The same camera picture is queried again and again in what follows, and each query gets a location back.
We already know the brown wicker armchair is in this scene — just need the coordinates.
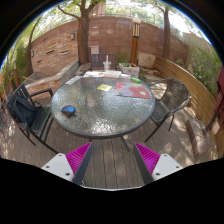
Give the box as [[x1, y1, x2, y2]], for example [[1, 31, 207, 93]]
[[143, 78, 192, 143]]

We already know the forked tree trunk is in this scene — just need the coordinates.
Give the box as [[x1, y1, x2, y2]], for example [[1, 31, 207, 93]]
[[56, 0, 105, 66]]

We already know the concrete planter with plants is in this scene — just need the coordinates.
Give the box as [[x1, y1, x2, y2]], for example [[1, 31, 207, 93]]
[[118, 61, 141, 79]]

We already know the black metal chair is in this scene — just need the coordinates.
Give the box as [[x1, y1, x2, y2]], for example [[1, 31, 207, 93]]
[[5, 83, 60, 155]]

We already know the beige stone slab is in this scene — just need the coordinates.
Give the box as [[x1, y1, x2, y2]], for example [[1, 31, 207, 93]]
[[137, 52, 157, 70]]

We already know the red and grey mouse pad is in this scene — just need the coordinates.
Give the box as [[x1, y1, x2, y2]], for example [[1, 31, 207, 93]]
[[115, 81, 153, 100]]

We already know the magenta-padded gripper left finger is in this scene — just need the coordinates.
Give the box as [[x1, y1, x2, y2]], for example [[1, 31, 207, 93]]
[[41, 142, 94, 186]]

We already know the dark wooden slat chair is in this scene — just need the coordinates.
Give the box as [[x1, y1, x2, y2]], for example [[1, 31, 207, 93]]
[[89, 53, 119, 72]]

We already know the colourful thin booklet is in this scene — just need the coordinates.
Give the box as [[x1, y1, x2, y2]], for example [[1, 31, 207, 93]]
[[82, 70, 98, 79]]

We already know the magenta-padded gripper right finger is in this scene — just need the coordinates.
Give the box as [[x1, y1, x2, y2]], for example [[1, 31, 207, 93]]
[[132, 142, 184, 186]]

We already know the blue and black computer mouse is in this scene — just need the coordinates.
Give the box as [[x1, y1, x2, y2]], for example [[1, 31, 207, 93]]
[[60, 104, 77, 119]]

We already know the long printed paper strip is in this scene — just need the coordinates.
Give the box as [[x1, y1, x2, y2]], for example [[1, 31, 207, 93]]
[[65, 75, 83, 86]]

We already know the wooden garden lamp post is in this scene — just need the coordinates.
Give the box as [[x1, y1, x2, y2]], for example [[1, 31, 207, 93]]
[[129, 17, 142, 66]]

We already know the yellow square card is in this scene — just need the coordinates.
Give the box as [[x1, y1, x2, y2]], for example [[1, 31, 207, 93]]
[[96, 83, 113, 93]]

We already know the slim tree trunk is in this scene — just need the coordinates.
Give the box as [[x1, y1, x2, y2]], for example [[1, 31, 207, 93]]
[[151, 0, 173, 60]]

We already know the clear plastic cup with straw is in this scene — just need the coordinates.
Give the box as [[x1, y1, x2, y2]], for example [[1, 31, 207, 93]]
[[102, 54, 112, 72]]

